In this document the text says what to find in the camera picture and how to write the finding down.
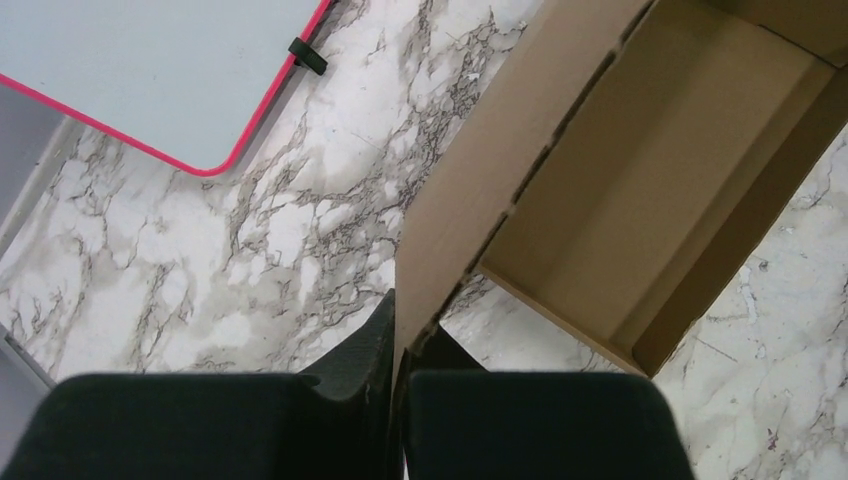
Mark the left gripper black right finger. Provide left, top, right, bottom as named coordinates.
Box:
left=400, top=329, right=693, bottom=479

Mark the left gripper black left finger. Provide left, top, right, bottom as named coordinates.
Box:
left=2, top=294, right=396, bottom=479

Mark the brown cardboard box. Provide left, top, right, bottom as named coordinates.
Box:
left=392, top=0, right=848, bottom=392

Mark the pink framed whiteboard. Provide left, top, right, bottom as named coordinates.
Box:
left=1, top=1, right=329, bottom=177

